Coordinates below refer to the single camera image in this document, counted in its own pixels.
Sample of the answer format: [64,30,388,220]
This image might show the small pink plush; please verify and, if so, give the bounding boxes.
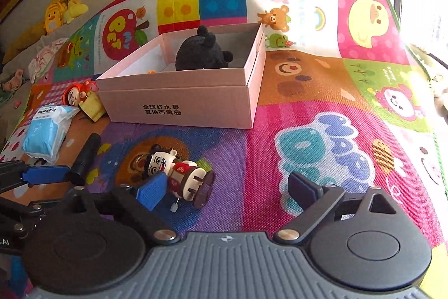
[1,69,24,92]

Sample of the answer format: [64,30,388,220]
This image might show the yellow tiger plush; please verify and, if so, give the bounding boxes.
[44,0,67,34]

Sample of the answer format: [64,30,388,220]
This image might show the black cylinder tube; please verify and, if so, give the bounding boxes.
[65,133,101,186]

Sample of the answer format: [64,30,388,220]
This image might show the black plush toy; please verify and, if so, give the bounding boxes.
[175,25,233,71]

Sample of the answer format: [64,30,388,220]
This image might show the blue wet cotton pack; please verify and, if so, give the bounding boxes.
[22,104,80,164]

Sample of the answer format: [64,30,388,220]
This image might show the white red doll figure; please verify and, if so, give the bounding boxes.
[142,144,216,213]

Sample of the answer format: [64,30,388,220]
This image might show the pink white crumpled cloth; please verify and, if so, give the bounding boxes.
[28,38,67,84]

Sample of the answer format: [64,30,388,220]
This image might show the yellow duck plush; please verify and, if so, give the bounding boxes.
[60,0,89,24]

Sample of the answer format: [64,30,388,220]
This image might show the red hooded doll keychain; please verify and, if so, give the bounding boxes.
[62,80,106,122]

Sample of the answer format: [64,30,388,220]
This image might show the pink cardboard box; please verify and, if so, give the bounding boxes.
[96,24,266,129]

